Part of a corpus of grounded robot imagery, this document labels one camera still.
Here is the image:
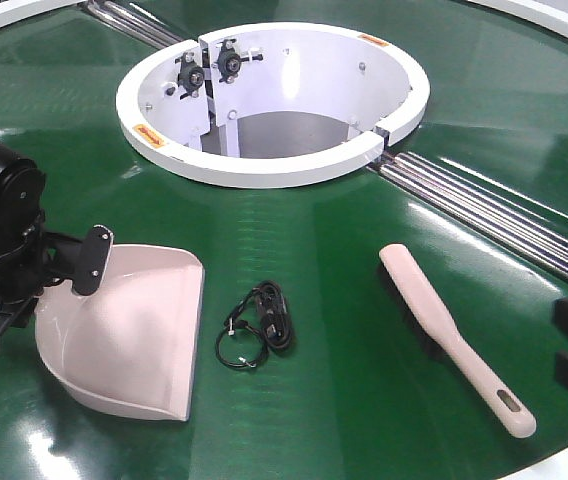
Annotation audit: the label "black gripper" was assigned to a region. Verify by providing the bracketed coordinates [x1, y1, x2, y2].
[0, 209, 114, 340]

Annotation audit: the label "pink hand brush black bristles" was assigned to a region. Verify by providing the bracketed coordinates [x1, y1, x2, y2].
[379, 244, 537, 439]

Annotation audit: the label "pink plastic dustpan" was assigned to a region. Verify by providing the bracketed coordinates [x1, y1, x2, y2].
[35, 244, 205, 421]

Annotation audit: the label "thin black wire loop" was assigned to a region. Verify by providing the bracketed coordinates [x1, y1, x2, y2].
[215, 319, 270, 372]

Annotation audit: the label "black cable pack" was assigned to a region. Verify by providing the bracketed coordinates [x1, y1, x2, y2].
[249, 280, 294, 352]

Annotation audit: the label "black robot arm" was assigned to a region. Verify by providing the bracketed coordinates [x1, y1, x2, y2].
[0, 143, 113, 339]

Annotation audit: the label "steel rollers right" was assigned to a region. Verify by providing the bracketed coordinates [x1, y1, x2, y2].
[369, 151, 568, 282]

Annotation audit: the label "steel rollers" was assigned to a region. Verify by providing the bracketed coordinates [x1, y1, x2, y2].
[369, 151, 568, 282]
[83, 1, 184, 49]

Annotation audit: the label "left black bearing unit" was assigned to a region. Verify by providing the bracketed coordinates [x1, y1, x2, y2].
[175, 52, 205, 100]

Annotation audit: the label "black bearing unit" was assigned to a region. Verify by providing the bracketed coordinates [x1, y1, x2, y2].
[175, 52, 205, 100]
[215, 39, 252, 84]

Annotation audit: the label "steel rollers top left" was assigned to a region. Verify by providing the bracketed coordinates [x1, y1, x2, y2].
[83, 1, 184, 49]

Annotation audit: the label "white outer rim right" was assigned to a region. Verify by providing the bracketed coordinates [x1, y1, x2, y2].
[473, 0, 568, 39]

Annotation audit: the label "right black bearing unit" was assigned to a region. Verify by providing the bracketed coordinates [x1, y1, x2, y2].
[215, 39, 252, 84]

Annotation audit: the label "white inner conveyor ring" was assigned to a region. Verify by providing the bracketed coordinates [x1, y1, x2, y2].
[115, 21, 431, 190]

